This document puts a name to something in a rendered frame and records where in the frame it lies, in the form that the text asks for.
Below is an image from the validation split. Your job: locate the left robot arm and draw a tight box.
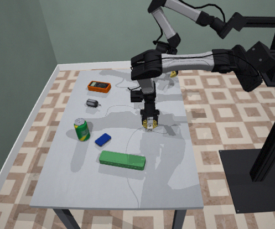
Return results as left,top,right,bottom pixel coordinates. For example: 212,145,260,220
131,45,259,104

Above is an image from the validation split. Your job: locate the green soda can with yellow stripe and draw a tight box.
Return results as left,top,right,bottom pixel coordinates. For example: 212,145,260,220
74,118,90,141

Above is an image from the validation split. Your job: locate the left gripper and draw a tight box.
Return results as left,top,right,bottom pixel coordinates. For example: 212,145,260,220
140,102,159,129

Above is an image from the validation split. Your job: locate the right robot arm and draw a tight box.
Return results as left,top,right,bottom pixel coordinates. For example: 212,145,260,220
148,0,229,55

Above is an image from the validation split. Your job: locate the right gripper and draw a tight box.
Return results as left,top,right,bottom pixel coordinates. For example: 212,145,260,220
170,71,178,78

